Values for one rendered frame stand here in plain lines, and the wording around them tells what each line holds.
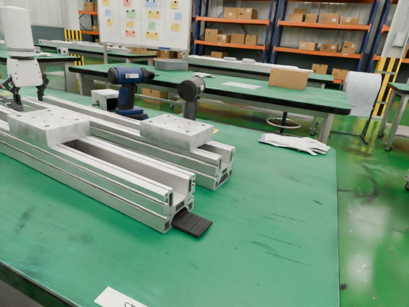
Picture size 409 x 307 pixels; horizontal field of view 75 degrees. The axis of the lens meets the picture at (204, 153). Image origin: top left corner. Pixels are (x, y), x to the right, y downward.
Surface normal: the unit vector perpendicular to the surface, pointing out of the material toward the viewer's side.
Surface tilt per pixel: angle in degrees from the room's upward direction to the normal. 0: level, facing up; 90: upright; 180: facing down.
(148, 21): 90
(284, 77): 89
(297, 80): 89
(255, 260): 0
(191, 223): 0
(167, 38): 90
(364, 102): 101
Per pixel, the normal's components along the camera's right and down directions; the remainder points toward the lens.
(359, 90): -0.36, 0.49
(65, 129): 0.86, 0.26
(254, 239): 0.08, -0.92
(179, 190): -0.51, 0.30
